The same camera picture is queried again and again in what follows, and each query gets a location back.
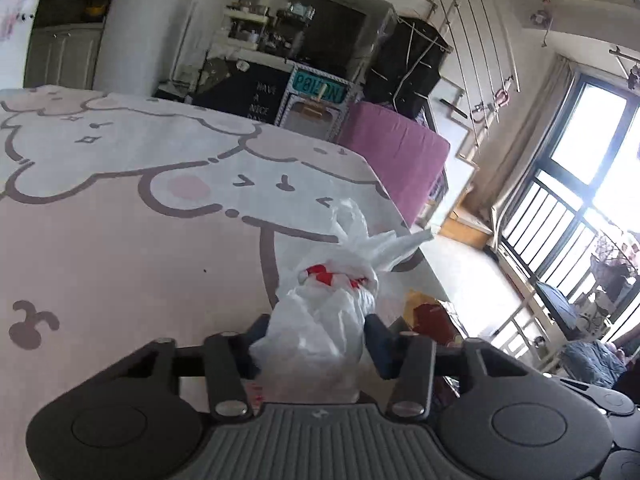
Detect green sign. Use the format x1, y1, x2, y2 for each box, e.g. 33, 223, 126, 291
291, 70, 347, 104

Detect kitchen base cabinet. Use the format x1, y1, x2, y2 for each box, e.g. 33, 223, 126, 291
24, 24, 104, 92

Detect beige curtain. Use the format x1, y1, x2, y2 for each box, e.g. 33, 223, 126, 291
491, 55, 577, 252

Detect wooden stairs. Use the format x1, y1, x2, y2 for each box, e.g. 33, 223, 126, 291
437, 187, 496, 251

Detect white bottle rack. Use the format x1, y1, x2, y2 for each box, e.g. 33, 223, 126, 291
221, 2, 272, 52

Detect gold snack wrapper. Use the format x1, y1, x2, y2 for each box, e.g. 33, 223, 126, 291
401, 289, 470, 349

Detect white chair with blue cushion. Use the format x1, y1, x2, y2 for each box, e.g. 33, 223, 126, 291
492, 280, 587, 356

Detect black letter board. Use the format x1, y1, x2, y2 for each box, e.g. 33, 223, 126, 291
191, 59, 294, 125

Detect cartoon printed tablecloth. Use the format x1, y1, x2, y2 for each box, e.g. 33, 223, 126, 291
0, 84, 451, 480

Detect black vest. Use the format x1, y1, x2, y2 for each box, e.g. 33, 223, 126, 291
369, 16, 454, 112

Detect pink folded mattress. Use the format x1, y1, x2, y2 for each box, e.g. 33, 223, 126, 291
339, 101, 452, 227

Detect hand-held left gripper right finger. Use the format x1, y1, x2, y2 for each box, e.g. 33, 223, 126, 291
363, 314, 524, 421

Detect metal stair railing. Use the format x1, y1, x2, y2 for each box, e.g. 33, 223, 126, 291
397, 0, 522, 98

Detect white plastic bag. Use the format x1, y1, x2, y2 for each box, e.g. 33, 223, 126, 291
248, 197, 434, 406

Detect white wire cube shelf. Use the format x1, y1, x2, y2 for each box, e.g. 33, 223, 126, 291
274, 62, 361, 143

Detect large window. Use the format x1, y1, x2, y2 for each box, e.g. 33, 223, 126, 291
500, 72, 640, 343

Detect blue denim cloth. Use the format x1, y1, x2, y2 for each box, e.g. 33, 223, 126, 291
559, 339, 627, 389

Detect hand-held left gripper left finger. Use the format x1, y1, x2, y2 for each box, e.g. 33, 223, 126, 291
135, 314, 272, 422

